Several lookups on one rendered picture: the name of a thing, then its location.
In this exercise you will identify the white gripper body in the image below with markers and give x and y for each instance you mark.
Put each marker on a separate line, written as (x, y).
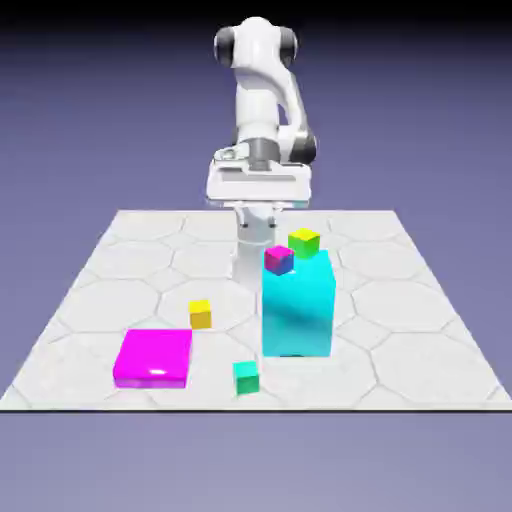
(256, 188)

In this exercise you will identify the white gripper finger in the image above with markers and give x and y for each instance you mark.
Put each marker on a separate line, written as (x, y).
(243, 218)
(273, 218)

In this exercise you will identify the small lime green cube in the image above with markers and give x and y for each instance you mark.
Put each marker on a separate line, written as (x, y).
(304, 244)

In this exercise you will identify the small teal green cube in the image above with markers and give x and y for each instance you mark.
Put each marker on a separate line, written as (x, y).
(246, 378)

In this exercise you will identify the small yellow cube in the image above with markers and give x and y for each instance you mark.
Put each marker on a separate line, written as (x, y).
(200, 314)

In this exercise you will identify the small magenta cube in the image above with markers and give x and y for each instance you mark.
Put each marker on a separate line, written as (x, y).
(278, 260)

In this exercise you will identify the large cyan box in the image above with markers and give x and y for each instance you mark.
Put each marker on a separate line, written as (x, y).
(298, 308)

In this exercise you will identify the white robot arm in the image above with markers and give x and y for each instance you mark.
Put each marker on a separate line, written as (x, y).
(256, 100)

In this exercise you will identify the large magenta box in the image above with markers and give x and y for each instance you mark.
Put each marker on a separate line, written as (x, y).
(154, 354)

